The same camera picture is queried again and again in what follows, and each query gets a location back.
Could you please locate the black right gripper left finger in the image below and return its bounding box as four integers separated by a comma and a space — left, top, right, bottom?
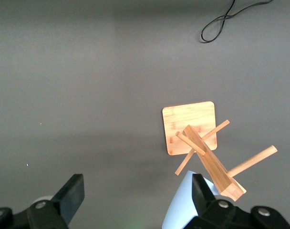
27, 173, 85, 229

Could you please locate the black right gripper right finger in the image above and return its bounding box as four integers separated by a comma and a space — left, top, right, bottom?
183, 173, 254, 229

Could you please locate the light blue cup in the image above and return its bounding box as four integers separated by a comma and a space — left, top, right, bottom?
161, 170, 223, 229

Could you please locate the wooden mug tree stand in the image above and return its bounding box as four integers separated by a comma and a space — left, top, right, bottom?
162, 101, 278, 202

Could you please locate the long black cable on table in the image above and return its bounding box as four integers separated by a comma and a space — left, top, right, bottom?
199, 0, 274, 44

